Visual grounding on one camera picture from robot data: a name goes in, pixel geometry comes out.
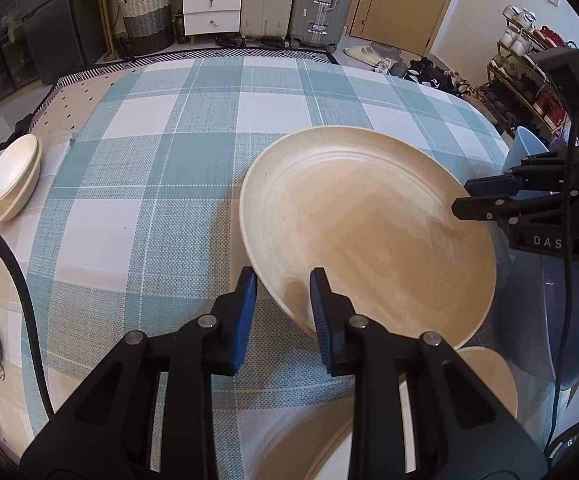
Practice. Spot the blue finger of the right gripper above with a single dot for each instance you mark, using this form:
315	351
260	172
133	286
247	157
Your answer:
537	175
504	208

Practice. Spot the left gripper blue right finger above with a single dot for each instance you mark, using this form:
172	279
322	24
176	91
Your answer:
327	321

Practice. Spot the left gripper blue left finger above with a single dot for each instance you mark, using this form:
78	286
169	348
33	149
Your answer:
244	302

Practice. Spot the blue bowl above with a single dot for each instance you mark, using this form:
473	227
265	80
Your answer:
531	309
524	144

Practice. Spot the large cream plate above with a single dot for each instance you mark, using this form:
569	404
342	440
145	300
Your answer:
375	214

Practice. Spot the medium cream plate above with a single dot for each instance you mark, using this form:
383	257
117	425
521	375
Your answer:
453	423
283	444

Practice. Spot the shoe rack with shoes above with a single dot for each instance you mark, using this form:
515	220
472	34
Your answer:
518	92

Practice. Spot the teal plaid tablecloth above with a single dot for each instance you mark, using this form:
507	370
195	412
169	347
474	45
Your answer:
187	171

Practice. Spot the tan wooden door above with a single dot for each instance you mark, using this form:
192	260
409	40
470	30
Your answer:
409	25

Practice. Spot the cream bowl under white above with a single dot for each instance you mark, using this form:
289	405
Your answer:
13	204

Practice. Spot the white small bowl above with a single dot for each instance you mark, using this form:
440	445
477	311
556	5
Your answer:
19	163

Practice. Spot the silver suitcase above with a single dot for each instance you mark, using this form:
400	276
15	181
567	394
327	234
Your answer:
317	24

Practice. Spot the woven laundry basket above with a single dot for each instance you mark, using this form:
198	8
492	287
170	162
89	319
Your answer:
148	25

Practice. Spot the dark grey refrigerator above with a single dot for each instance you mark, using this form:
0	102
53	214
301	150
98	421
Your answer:
61	35

